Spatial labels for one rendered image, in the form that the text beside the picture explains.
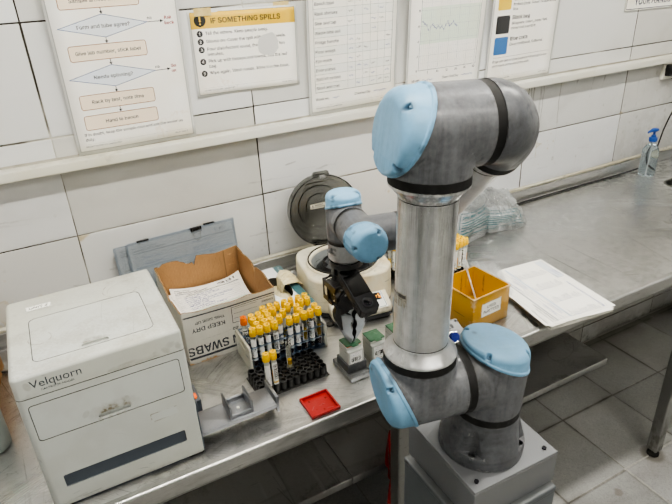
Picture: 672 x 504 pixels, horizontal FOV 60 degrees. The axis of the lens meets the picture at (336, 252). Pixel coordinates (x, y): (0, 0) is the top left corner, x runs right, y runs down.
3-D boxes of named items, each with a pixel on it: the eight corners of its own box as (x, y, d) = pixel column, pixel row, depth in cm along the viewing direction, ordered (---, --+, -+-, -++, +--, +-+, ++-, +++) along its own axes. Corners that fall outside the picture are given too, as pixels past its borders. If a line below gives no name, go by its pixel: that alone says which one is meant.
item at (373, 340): (372, 365, 139) (372, 342, 136) (362, 355, 143) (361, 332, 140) (386, 360, 141) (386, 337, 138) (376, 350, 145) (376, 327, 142)
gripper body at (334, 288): (351, 290, 137) (349, 245, 131) (370, 307, 130) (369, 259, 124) (322, 300, 134) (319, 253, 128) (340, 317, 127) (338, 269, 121)
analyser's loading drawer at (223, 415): (185, 448, 116) (181, 428, 113) (176, 427, 121) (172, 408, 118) (280, 410, 124) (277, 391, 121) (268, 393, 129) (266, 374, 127)
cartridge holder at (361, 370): (351, 383, 134) (351, 371, 132) (333, 363, 141) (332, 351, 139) (371, 375, 136) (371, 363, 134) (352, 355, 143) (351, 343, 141)
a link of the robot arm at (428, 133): (475, 429, 94) (514, 83, 71) (390, 451, 90) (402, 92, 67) (441, 384, 105) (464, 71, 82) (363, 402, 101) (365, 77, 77)
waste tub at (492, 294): (471, 334, 149) (473, 300, 144) (436, 311, 159) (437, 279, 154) (508, 316, 155) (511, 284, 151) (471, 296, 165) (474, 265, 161)
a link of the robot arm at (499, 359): (537, 414, 98) (551, 350, 92) (466, 432, 95) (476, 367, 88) (498, 370, 108) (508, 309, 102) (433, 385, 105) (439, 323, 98)
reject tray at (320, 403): (312, 420, 124) (312, 417, 123) (299, 401, 129) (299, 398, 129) (340, 408, 126) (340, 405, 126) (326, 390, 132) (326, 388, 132)
